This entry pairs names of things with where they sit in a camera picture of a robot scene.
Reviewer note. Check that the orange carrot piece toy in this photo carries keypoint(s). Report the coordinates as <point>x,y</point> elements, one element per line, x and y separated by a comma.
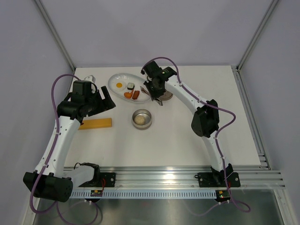
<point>128,95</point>

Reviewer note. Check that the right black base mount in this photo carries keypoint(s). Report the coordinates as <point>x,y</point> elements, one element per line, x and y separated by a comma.
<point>206,180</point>

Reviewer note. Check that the orange sausage toy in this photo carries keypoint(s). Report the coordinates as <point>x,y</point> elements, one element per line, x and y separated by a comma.
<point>135,95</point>

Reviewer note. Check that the yellow wooden block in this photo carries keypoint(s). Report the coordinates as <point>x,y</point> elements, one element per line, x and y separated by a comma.
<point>96,123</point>

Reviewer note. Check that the sushi roll toy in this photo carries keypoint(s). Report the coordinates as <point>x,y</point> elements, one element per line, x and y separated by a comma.
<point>130,86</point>

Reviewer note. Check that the aluminium front rail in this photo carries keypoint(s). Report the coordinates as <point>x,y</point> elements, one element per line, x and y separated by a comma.
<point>183,177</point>

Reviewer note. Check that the white oval plate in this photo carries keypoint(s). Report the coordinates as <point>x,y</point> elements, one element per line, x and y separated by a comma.
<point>126,77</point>

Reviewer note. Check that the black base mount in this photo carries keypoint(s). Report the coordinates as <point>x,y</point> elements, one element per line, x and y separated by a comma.
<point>106,179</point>
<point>206,180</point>

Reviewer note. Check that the right aluminium frame post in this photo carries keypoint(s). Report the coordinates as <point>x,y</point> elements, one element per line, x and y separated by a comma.
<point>258,32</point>

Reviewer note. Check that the left aluminium frame post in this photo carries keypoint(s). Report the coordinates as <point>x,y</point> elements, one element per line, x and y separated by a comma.
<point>48,21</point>

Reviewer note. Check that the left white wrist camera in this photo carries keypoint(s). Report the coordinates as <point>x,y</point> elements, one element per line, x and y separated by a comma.
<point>90,78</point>

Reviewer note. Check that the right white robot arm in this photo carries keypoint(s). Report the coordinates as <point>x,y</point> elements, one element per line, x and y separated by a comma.
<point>205,113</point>

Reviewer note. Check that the round metal lunch box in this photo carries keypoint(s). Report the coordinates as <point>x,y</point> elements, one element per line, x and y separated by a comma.
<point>148,117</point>

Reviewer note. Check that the right side aluminium rail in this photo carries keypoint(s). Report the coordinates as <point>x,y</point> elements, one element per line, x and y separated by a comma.
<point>265,163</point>

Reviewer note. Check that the aluminium rail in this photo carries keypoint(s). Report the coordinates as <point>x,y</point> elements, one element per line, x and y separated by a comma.
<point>183,177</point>
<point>265,163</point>

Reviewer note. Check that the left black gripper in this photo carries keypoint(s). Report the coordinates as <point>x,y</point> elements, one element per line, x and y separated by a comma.
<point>103,106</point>

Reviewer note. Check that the metal tongs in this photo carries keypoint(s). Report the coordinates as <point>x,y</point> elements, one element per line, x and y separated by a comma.
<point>153,97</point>

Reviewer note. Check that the aluminium frame post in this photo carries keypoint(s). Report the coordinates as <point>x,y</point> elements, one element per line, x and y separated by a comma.
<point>258,32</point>
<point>48,21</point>

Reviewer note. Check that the beige bun toy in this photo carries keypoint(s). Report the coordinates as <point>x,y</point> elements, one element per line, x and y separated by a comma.
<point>139,120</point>

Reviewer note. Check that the white slotted cable duct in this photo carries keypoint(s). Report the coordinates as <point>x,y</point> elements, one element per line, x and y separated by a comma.
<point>143,194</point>

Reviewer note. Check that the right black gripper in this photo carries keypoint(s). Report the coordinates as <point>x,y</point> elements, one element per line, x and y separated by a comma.
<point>153,94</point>

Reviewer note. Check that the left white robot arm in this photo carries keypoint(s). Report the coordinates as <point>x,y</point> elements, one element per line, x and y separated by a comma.
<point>48,181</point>

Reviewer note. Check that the fried egg toy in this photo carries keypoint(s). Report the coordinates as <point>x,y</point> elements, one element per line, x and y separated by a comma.
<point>119,86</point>

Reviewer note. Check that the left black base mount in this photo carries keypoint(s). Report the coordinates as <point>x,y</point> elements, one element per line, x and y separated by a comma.
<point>106,179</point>

